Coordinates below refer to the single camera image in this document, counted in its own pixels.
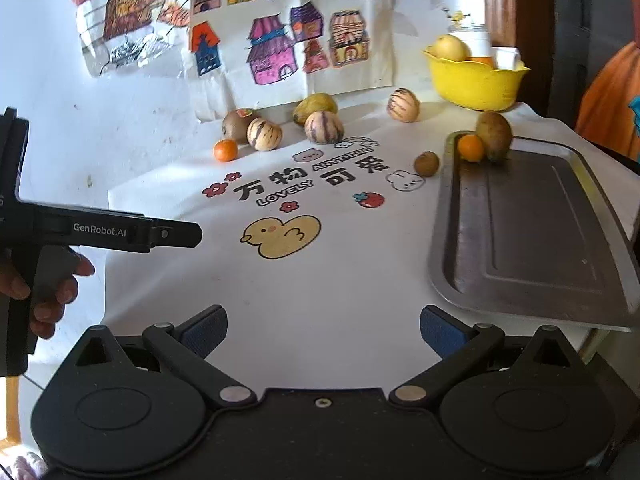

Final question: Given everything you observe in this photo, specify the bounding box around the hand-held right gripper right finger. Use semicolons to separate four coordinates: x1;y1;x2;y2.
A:
389;305;583;408

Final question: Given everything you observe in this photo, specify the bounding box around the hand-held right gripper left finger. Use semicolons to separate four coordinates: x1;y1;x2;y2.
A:
70;305;258;408

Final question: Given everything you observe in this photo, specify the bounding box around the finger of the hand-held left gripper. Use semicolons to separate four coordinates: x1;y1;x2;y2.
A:
148;219;203;250

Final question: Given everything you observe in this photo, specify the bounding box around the metal tray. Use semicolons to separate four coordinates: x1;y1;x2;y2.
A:
428;130;640;333

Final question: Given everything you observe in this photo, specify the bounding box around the striped pepino melon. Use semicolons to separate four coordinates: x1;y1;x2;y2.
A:
304;110;345;145
246;117;283;152
387;88;420;123

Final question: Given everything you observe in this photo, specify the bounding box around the small brown kiwi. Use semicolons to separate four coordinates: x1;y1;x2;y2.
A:
413;151;440;178

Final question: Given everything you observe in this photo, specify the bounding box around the person's left hand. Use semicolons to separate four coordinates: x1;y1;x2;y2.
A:
0;252;96;342

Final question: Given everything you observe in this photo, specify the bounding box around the brown kiwi with sticker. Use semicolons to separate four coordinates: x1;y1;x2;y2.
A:
221;107;263;145

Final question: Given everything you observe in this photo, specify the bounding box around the white printed tablecloth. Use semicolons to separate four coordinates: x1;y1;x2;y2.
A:
100;87;640;356

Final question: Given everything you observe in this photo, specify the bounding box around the paper drawing with brown figure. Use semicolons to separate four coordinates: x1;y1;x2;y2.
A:
67;0;193;78

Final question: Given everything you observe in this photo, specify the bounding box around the pink patterned cloth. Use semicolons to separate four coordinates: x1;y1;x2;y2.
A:
0;452;48;480

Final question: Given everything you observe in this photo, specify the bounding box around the yellow plastic bowl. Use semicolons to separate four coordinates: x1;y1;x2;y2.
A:
422;45;532;112

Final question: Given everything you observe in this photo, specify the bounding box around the paper drawing of colourful houses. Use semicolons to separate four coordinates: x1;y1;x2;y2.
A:
187;0;396;123

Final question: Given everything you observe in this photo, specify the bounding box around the small white box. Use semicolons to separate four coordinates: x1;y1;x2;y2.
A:
492;46;523;71

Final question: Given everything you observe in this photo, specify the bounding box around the yellow pear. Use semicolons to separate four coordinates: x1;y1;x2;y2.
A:
431;34;471;61

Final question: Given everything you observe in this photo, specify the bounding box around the framed picture with orange figure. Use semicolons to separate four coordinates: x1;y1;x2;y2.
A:
547;0;640;161

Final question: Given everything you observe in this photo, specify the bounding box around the brown wooden panel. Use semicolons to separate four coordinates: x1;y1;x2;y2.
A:
482;0;518;48

